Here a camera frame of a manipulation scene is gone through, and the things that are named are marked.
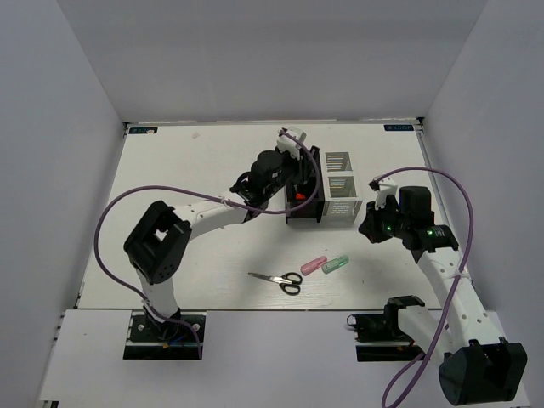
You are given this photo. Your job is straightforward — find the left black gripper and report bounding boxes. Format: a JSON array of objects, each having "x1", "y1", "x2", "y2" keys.
[{"x1": 265, "y1": 146, "x2": 317, "y2": 199}]

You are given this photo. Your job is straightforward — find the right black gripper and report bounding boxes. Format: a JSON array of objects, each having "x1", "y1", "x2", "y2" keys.
[{"x1": 359, "y1": 197, "x2": 410, "y2": 243}]

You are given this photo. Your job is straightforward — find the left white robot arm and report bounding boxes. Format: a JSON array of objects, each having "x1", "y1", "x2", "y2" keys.
[{"x1": 123, "y1": 146, "x2": 320, "y2": 339}]

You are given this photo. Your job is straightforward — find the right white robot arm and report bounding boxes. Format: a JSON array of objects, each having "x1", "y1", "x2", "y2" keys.
[{"x1": 358, "y1": 182, "x2": 528, "y2": 406}]

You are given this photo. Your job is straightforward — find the black slotted pen holder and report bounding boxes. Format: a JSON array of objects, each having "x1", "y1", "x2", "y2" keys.
[{"x1": 285, "y1": 145, "x2": 325, "y2": 224}]

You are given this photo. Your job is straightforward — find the white slotted pen holder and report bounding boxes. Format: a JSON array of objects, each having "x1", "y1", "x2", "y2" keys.
[{"x1": 320, "y1": 151, "x2": 363, "y2": 224}]

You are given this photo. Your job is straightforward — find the green translucent small case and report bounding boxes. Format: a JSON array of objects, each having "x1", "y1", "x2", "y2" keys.
[{"x1": 321, "y1": 255, "x2": 349, "y2": 275}]

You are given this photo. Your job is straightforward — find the pink translucent small case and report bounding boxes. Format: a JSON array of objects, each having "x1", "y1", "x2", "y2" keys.
[{"x1": 300, "y1": 256, "x2": 328, "y2": 276}]

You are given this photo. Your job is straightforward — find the right blue corner label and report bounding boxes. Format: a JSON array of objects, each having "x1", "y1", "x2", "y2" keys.
[{"x1": 383, "y1": 123, "x2": 414, "y2": 132}]

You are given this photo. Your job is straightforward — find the blue corner label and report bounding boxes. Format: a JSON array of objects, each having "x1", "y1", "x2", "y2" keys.
[
  {"x1": 383, "y1": 123, "x2": 414, "y2": 132},
  {"x1": 128, "y1": 127, "x2": 158, "y2": 134}
]

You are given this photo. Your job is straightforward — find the left blue corner label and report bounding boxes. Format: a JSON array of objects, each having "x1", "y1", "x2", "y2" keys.
[{"x1": 128, "y1": 127, "x2": 158, "y2": 134}]

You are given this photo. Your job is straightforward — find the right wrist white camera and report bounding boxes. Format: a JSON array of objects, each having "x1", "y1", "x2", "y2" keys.
[{"x1": 369, "y1": 177, "x2": 398, "y2": 211}]

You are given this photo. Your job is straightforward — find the black handled scissors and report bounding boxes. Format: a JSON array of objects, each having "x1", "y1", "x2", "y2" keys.
[{"x1": 248, "y1": 272, "x2": 303, "y2": 296}]

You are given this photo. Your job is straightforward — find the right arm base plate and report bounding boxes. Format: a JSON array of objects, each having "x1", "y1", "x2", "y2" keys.
[{"x1": 346, "y1": 314, "x2": 422, "y2": 363}]

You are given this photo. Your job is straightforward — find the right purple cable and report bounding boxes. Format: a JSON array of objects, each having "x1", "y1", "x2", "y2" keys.
[{"x1": 369, "y1": 166, "x2": 475, "y2": 408}]

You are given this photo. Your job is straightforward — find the purple cable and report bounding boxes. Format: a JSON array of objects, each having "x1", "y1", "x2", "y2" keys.
[
  {"x1": 369, "y1": 166, "x2": 475, "y2": 408},
  {"x1": 93, "y1": 131, "x2": 322, "y2": 360}
]

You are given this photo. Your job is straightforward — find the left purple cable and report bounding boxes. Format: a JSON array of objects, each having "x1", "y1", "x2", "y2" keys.
[{"x1": 93, "y1": 131, "x2": 322, "y2": 360}]

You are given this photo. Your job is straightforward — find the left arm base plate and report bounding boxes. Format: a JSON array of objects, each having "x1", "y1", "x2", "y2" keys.
[{"x1": 122, "y1": 312, "x2": 206, "y2": 361}]

